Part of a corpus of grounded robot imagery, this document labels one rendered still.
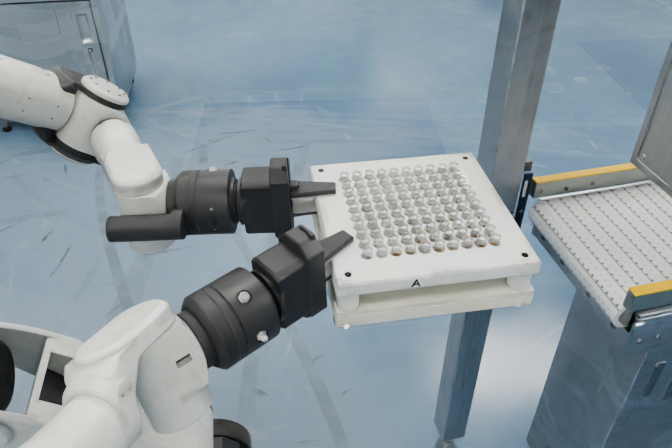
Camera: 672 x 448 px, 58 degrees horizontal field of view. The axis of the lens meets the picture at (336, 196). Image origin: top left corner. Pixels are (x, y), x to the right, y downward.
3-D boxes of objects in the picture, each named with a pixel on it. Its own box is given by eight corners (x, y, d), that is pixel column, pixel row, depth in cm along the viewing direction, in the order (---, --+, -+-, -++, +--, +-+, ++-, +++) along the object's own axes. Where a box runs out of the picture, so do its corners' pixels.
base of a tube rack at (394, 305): (465, 189, 95) (467, 176, 93) (531, 304, 75) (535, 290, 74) (309, 204, 91) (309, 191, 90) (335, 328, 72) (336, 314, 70)
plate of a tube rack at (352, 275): (470, 162, 92) (472, 150, 90) (539, 275, 72) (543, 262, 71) (308, 176, 88) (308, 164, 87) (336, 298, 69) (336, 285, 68)
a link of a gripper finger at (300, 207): (336, 196, 84) (291, 197, 84) (336, 210, 82) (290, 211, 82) (336, 205, 85) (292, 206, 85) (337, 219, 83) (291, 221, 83)
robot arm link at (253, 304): (282, 208, 71) (193, 256, 64) (337, 248, 65) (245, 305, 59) (290, 285, 78) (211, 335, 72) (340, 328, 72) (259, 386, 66)
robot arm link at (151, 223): (215, 219, 90) (138, 222, 90) (203, 156, 84) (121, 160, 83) (203, 270, 80) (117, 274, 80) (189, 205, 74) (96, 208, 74)
